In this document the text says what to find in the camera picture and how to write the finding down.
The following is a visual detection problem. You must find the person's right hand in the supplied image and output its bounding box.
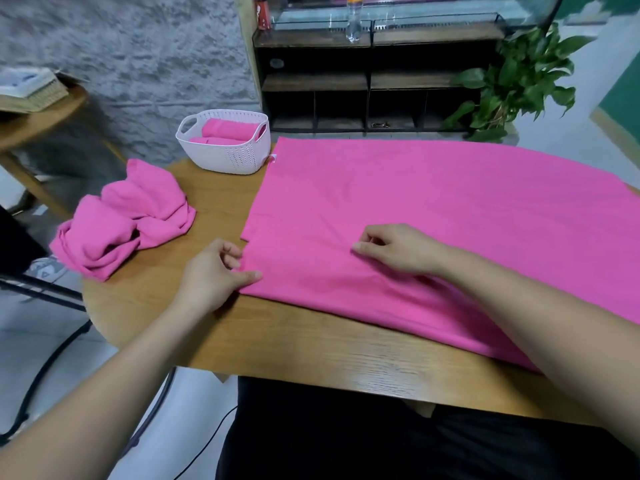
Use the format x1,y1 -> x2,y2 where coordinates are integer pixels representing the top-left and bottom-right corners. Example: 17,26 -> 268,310
350,223 -> 454,280

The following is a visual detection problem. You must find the person's left hand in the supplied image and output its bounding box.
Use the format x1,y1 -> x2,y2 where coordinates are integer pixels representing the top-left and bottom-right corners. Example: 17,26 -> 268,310
171,237 -> 264,319

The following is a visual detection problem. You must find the pink towel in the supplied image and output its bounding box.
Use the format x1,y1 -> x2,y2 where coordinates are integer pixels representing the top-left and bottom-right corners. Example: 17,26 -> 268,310
238,135 -> 640,373
202,117 -> 267,143
189,135 -> 247,148

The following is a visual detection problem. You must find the pile of pink cloths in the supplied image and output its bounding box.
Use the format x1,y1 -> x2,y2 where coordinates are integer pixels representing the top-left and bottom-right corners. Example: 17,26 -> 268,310
49,157 -> 199,284

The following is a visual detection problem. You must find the white woven plastic basket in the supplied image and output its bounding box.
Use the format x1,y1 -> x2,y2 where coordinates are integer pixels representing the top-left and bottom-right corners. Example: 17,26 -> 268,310
174,107 -> 273,177

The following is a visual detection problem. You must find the person's right forearm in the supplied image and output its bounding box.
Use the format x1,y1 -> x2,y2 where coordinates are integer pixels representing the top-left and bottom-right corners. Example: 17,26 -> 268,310
435,247 -> 640,451

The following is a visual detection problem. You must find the person's left forearm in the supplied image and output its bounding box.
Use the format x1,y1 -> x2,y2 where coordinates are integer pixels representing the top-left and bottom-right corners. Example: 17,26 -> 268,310
0,297 -> 206,480

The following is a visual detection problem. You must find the white shoe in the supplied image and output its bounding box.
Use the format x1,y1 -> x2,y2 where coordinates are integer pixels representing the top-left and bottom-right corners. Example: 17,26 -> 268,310
24,255 -> 70,285

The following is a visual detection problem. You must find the dark wooden shelf cabinet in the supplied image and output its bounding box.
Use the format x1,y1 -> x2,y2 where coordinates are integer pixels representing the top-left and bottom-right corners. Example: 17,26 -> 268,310
251,21 -> 512,137

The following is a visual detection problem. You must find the green potted plant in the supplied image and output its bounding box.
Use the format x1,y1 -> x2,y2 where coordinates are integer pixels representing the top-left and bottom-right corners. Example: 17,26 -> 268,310
441,21 -> 598,145

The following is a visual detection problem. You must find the small round wooden side table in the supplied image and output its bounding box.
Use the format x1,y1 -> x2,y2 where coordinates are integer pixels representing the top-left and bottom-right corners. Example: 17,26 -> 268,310
0,83 -> 132,222

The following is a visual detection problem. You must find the clear bottle with orange label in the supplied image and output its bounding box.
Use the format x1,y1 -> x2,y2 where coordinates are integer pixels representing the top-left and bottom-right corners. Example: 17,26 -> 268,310
343,0 -> 367,45

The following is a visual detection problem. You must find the glass display case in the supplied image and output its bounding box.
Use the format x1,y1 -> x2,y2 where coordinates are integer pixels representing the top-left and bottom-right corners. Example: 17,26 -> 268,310
254,0 -> 564,32

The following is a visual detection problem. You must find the red label cola bottle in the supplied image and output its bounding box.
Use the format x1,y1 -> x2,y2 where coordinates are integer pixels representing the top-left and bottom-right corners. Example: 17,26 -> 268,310
254,0 -> 275,35

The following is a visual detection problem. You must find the black floor cable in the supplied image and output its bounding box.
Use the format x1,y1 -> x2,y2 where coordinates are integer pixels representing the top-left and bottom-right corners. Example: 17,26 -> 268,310
171,403 -> 239,480

